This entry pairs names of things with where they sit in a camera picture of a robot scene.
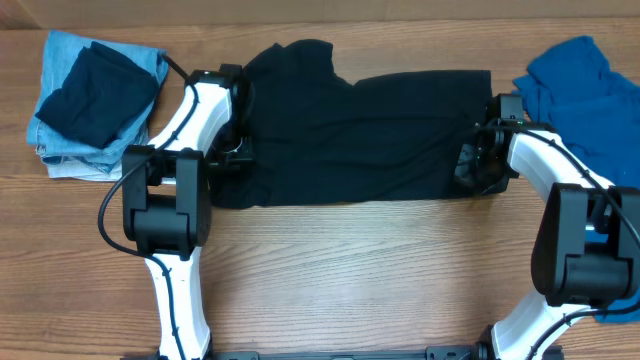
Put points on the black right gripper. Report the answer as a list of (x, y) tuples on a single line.
[(476, 163)]

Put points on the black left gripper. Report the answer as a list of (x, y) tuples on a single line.
[(236, 163)]

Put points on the black t-shirt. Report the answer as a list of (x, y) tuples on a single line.
[(318, 139)]

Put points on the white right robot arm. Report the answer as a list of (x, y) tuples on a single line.
[(586, 253)]

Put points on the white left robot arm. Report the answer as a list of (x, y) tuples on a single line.
[(166, 193)]

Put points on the blue t-shirt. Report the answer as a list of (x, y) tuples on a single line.
[(594, 109)]

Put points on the folded dark navy garment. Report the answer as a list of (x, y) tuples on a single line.
[(103, 91)]

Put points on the folded light blue jeans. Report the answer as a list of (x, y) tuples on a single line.
[(69, 158)]

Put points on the cardboard back panel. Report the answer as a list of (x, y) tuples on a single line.
[(71, 14)]

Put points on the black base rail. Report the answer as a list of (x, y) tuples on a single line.
[(430, 353)]

